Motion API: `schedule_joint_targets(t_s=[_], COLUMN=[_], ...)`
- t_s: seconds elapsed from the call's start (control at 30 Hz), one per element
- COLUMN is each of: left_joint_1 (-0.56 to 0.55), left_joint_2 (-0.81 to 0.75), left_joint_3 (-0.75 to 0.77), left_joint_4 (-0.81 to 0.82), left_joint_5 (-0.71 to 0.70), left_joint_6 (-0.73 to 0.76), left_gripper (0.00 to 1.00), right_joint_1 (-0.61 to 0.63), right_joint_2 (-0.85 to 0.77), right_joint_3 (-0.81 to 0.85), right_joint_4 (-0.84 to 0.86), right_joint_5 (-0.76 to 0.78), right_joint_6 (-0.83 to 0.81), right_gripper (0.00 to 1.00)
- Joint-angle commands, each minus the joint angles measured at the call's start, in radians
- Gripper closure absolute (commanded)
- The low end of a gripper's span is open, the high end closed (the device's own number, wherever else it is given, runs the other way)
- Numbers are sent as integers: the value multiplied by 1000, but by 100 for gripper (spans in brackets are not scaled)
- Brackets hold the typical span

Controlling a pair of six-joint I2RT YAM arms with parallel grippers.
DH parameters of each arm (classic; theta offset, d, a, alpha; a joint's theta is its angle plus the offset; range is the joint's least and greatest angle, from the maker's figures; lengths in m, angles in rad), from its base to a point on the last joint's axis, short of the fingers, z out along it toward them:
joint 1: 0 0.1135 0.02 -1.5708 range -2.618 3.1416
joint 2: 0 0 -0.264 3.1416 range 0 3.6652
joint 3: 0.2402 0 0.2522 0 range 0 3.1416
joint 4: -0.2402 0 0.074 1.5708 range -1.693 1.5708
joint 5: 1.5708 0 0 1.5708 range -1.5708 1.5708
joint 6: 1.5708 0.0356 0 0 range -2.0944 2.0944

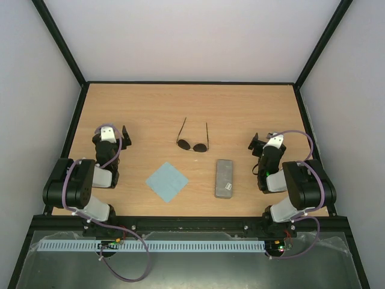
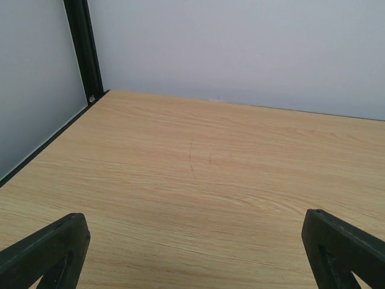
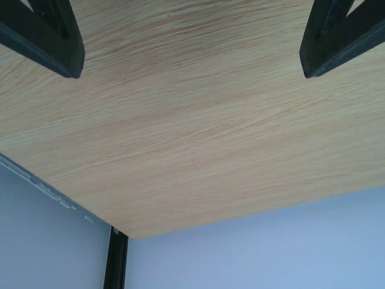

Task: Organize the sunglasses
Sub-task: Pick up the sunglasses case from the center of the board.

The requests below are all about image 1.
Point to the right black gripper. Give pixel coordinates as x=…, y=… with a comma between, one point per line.
x=258, y=145

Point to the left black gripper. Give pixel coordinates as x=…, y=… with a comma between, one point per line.
x=126, y=136

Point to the grey glasses case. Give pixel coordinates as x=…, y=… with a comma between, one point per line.
x=224, y=179

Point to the light blue cleaning cloth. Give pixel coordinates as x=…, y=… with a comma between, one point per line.
x=167, y=182

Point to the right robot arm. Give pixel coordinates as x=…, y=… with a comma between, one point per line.
x=308, y=186

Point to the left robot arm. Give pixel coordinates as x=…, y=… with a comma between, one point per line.
x=71, y=181

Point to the dark round sunglasses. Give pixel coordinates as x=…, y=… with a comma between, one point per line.
x=189, y=145

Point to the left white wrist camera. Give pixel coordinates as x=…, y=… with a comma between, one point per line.
x=107, y=133

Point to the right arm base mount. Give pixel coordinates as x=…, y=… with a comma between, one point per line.
x=262, y=229

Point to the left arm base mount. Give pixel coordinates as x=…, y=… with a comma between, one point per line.
x=103, y=233

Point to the light blue slotted cable duct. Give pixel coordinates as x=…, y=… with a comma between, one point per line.
x=151, y=246

